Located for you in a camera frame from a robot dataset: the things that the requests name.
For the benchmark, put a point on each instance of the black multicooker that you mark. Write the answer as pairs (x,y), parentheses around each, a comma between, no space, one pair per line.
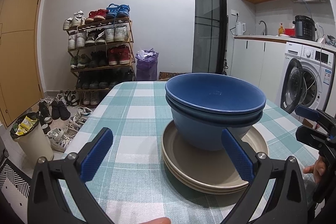
(303,28)

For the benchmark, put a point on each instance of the white base cabinets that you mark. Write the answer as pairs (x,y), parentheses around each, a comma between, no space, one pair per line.
(252,69)

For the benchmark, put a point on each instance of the wooden shoe rack with shoes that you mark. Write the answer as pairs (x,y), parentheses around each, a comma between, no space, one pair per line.
(105,35)

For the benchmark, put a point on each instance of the yellow snack wrapper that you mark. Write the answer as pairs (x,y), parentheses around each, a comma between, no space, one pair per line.
(26,125)

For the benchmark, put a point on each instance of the yellow bottle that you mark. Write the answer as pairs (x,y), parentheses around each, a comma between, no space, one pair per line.
(281,29)

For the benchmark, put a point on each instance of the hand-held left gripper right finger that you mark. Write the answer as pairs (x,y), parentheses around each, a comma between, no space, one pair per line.
(236,155)

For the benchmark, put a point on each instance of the teal checked tablecloth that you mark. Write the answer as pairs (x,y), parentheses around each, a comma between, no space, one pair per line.
(136,121)

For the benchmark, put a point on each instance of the red box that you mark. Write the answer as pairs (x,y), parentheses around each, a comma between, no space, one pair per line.
(290,32)

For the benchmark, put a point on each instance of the yellow wooden door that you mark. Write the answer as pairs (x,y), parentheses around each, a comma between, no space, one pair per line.
(21,43)

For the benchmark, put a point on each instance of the black white patterned rug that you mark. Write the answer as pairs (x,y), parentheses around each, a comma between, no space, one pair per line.
(13,187)

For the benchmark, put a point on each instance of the steel kitchen faucet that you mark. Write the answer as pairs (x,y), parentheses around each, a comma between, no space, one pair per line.
(263,26)

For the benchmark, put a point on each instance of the purple plastic bag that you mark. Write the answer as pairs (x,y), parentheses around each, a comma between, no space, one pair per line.
(147,66)

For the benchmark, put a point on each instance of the cream ribbed plate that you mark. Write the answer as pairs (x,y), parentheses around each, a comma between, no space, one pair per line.
(199,166)
(210,187)
(210,192)

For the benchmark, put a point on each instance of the white washing machine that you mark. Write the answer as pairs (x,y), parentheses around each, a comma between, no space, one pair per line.
(309,74)

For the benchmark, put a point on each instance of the scattered pile of sneakers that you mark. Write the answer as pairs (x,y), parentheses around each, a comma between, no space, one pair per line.
(60,119)

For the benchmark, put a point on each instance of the white trash bin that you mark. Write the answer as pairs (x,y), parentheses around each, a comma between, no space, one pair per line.
(34,142)

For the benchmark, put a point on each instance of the person's right hand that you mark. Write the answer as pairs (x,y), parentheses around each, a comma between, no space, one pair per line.
(317,169)

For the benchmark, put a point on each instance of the white electric kettle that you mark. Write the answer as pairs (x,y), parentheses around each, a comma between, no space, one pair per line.
(239,28)

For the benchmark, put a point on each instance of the person's left hand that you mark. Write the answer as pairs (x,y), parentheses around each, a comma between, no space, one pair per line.
(158,221)

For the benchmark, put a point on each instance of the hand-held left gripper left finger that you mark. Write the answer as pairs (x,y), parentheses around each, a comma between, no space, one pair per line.
(97,153)

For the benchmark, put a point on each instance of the grey plastic bag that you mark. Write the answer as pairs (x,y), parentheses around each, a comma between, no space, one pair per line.
(331,41)

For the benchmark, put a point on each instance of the grey floor mop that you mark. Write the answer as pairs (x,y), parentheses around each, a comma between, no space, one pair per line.
(226,56)

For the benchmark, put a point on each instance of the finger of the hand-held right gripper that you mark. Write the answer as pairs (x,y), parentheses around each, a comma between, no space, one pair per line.
(309,136)
(305,110)

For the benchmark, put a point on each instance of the black framed glass door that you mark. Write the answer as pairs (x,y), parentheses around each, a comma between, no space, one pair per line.
(207,24)

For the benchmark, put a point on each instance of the white wall outlet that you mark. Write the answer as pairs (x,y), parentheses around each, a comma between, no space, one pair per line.
(235,13)

